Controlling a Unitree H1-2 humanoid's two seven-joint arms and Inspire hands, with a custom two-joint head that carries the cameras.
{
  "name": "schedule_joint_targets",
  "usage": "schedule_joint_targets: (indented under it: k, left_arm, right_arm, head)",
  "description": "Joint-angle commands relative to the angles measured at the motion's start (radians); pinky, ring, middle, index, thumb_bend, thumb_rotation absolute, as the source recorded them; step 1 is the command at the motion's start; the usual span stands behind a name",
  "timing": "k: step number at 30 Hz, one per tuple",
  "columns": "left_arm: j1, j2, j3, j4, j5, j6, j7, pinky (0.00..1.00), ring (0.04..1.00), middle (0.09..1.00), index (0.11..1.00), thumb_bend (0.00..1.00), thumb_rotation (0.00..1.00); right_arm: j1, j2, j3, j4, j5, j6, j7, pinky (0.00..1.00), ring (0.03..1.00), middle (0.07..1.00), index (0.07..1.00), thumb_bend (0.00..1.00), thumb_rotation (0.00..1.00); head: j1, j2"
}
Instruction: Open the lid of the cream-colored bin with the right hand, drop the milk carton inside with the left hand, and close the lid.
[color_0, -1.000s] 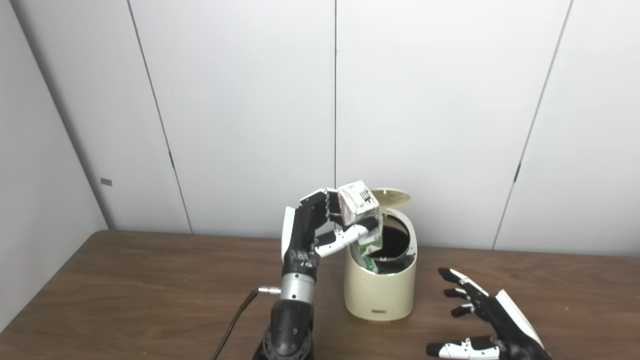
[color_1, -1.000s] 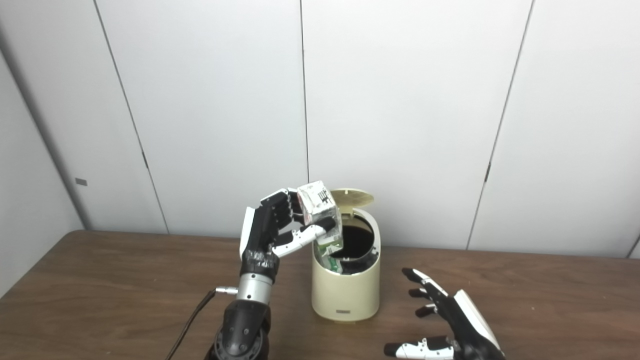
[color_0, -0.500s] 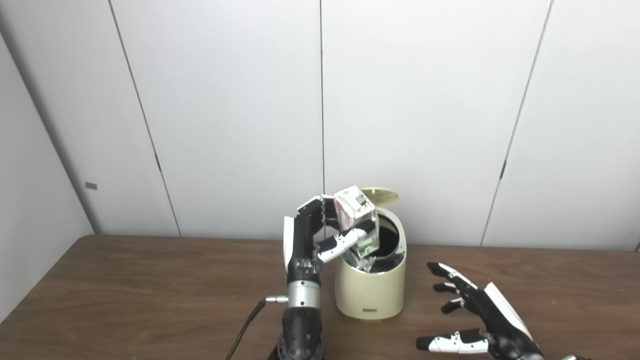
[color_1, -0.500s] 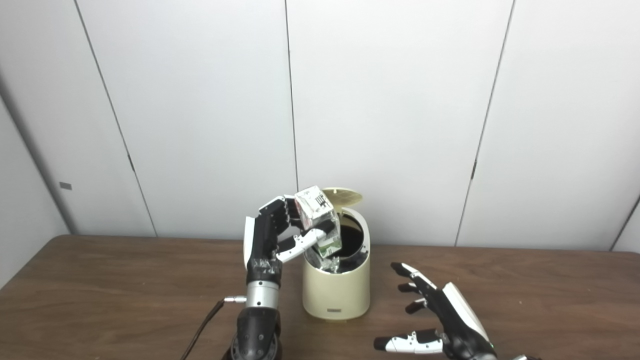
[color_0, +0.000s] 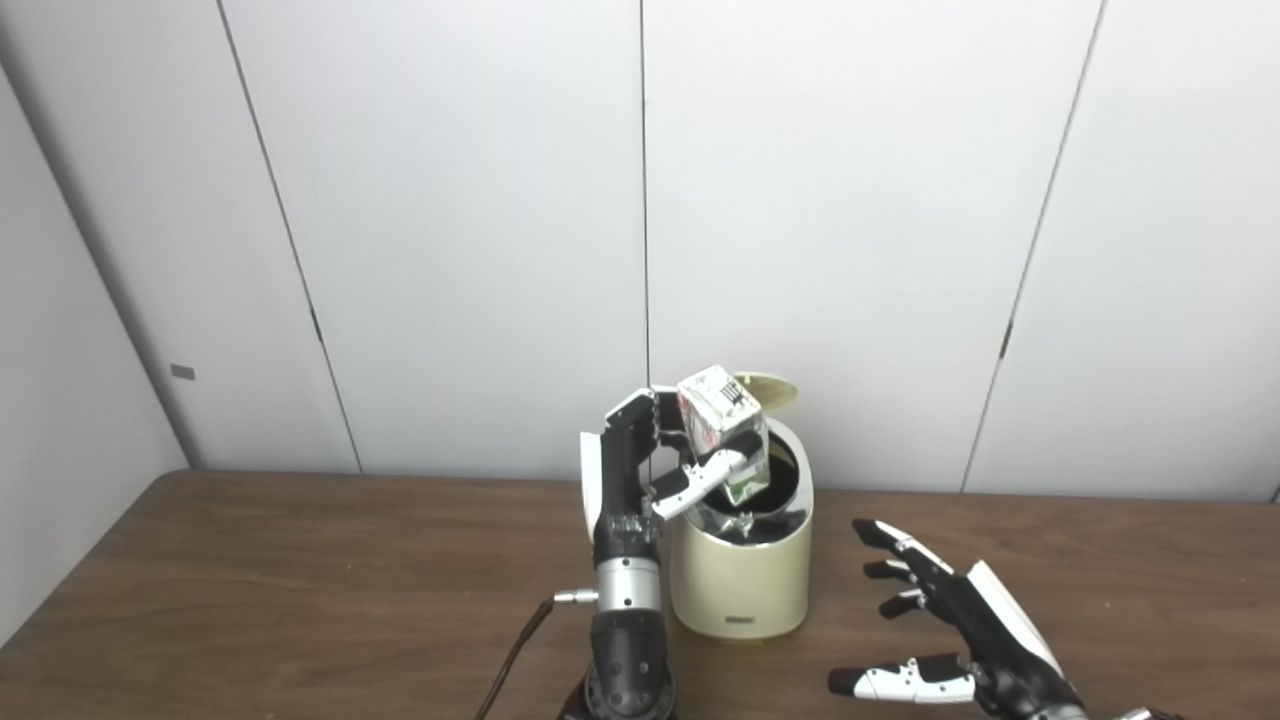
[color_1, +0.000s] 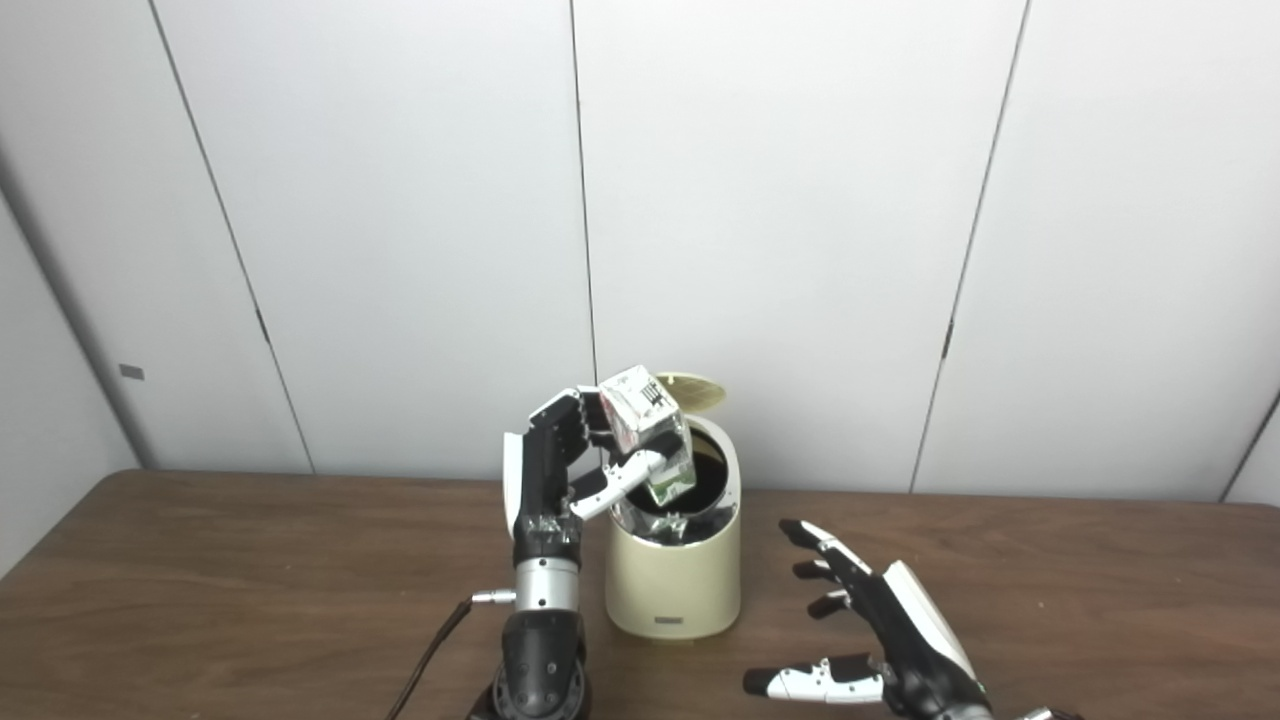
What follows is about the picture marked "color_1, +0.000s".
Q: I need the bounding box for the cream-colored trash bin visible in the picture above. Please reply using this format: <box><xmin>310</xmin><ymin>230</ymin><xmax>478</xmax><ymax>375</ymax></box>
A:
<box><xmin>604</xmin><ymin>412</ymin><xmax>743</xmax><ymax>641</ymax></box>

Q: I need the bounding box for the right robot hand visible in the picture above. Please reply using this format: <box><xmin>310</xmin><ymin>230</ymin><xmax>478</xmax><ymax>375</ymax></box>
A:
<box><xmin>743</xmin><ymin>518</ymin><xmax>991</xmax><ymax>720</ymax></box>

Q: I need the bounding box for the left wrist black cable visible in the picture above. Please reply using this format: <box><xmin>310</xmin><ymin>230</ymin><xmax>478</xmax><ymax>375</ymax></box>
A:
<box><xmin>385</xmin><ymin>590</ymin><xmax>519</xmax><ymax>720</ymax></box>

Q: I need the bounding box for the white green milk carton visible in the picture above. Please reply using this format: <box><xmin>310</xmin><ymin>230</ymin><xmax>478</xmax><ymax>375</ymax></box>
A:
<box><xmin>598</xmin><ymin>365</ymin><xmax>698</xmax><ymax>507</ymax></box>

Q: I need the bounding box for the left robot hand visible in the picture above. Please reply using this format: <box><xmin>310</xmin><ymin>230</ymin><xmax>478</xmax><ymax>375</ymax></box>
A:
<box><xmin>502</xmin><ymin>385</ymin><xmax>669</xmax><ymax>573</ymax></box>

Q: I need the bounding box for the cream round bin lid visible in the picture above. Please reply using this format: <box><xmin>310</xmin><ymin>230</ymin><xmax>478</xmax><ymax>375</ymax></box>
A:
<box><xmin>655</xmin><ymin>372</ymin><xmax>730</xmax><ymax>413</ymax></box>

